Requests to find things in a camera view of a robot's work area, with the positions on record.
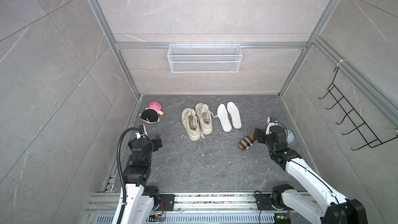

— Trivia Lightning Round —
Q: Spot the white shoe insole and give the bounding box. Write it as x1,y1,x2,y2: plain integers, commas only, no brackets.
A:
227,102,242,129
217,104,232,132

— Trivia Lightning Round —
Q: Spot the cream sneaker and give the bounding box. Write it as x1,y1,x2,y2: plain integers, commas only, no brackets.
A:
181,108,205,141
195,103,213,135

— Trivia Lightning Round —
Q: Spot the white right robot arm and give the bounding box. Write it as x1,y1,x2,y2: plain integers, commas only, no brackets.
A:
254,122,368,224

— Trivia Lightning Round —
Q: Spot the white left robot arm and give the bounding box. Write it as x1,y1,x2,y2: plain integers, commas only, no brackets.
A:
113,132,163,224

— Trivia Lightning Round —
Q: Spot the pink plush doll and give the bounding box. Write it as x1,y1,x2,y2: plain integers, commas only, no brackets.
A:
140,102,164,124

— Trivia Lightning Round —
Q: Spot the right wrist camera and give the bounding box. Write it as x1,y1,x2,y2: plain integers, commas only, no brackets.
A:
266,117,278,135

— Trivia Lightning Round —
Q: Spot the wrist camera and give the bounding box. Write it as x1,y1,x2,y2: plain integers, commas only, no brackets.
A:
135,124,149,140
266,117,278,135

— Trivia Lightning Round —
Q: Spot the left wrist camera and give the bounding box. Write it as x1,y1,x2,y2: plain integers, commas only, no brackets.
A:
135,124,149,140

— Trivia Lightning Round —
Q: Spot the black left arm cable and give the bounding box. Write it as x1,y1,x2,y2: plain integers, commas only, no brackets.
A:
115,127,142,224

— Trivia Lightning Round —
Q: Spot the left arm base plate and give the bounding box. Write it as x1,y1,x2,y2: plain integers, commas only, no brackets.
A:
138,194,176,211

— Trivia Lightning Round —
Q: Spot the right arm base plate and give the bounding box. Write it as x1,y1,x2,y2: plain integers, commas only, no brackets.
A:
254,192,294,212

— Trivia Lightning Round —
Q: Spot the aluminium front rail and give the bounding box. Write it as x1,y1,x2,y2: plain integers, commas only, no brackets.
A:
85,192,346,224

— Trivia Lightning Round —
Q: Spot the black wire hook rack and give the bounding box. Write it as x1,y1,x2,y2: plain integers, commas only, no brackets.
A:
318,66,398,151

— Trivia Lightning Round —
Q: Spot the white wire mesh basket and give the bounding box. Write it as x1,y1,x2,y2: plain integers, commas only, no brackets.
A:
167,44,243,73

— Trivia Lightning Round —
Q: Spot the aluminium corner frame post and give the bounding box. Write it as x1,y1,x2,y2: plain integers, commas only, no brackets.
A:
278,0,340,99

